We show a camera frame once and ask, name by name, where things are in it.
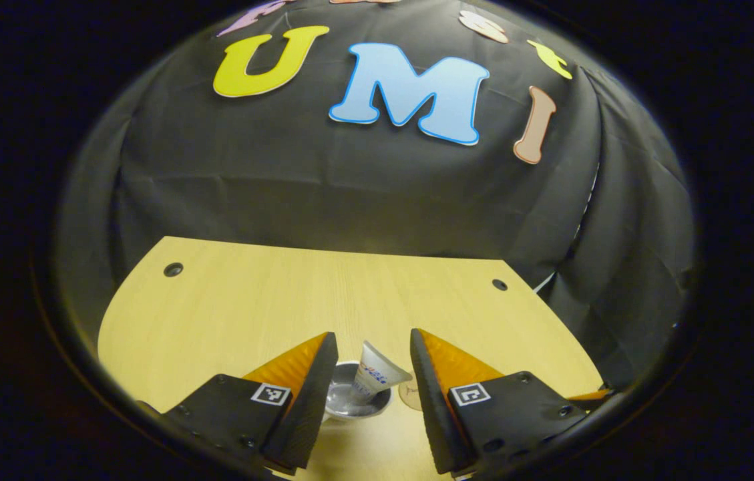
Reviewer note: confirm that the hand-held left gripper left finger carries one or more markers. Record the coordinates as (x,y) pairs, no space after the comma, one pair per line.
(306,407)

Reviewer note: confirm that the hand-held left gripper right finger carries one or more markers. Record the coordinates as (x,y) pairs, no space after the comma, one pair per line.
(433,407)

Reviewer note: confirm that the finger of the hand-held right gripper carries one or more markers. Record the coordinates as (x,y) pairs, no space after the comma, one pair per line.
(594,395)

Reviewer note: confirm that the light wooden desktop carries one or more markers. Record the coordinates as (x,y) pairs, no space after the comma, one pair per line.
(250,307)

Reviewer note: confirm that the round wooden coaster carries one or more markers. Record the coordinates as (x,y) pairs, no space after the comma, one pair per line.
(410,397)

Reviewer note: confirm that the white toothpaste tube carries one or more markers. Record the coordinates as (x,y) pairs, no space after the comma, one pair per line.
(376,374)

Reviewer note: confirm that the black backdrop cloth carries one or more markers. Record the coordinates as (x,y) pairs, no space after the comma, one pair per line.
(323,187)

